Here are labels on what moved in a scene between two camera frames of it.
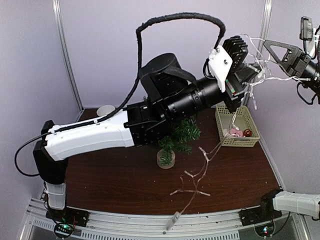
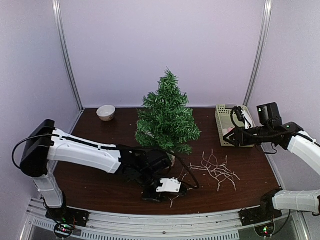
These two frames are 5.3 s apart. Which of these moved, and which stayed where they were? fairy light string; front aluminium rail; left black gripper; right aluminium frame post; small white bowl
Moved: left black gripper; fairy light string
Stayed: front aluminium rail; right aluminium frame post; small white bowl
